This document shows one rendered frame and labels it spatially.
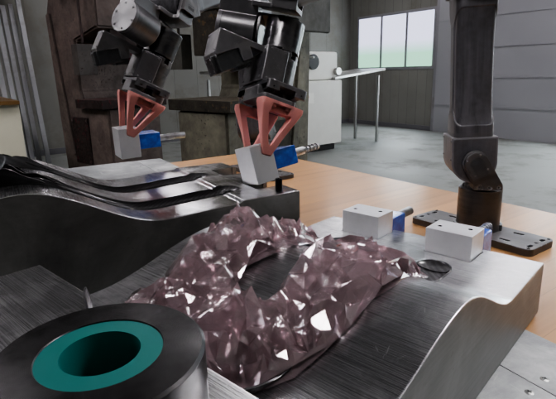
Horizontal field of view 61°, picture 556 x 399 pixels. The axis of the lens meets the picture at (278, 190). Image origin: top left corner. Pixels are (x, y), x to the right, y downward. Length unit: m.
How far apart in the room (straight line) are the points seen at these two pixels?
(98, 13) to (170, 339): 4.63
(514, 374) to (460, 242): 0.14
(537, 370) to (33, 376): 0.39
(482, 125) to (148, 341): 0.61
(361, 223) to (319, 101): 5.73
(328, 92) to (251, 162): 5.74
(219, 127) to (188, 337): 3.41
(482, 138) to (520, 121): 7.11
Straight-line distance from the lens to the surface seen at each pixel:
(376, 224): 0.56
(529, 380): 0.46
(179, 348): 0.20
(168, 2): 0.93
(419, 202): 0.95
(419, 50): 8.84
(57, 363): 0.20
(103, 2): 4.83
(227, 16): 0.73
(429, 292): 0.35
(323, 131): 6.36
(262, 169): 0.67
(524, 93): 7.80
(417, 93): 8.86
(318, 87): 6.26
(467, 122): 0.73
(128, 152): 0.89
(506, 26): 7.97
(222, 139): 3.59
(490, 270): 0.51
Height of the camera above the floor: 1.05
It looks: 14 degrees down
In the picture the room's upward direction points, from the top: 1 degrees counter-clockwise
